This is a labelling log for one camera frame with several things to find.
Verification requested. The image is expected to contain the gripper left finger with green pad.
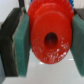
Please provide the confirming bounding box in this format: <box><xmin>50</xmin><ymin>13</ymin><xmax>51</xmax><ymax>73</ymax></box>
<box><xmin>0</xmin><ymin>7</ymin><xmax>33</xmax><ymax>77</ymax></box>

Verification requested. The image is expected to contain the red gear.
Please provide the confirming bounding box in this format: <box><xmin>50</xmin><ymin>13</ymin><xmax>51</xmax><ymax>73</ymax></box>
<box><xmin>27</xmin><ymin>0</ymin><xmax>74</xmax><ymax>64</ymax></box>

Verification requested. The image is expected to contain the gripper right finger with green pad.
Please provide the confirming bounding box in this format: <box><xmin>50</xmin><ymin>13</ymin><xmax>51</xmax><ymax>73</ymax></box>
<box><xmin>69</xmin><ymin>8</ymin><xmax>84</xmax><ymax>69</ymax></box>

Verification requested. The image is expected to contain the blue gear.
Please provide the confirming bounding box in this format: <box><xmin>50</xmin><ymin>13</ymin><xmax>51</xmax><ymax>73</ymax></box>
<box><xmin>67</xmin><ymin>0</ymin><xmax>75</xmax><ymax>8</ymax></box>

